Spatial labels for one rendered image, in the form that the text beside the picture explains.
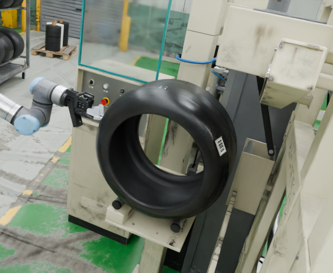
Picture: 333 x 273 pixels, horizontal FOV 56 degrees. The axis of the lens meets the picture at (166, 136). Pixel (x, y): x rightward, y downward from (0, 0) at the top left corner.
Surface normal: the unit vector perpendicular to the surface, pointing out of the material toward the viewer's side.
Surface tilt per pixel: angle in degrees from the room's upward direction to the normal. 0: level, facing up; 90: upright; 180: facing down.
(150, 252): 90
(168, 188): 35
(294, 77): 72
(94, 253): 0
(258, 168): 90
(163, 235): 0
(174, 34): 90
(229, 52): 90
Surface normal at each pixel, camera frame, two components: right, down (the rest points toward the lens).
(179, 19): -0.05, 0.40
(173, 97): -0.04, -0.43
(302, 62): -0.26, 0.04
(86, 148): -0.33, 0.33
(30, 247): 0.18, -0.90
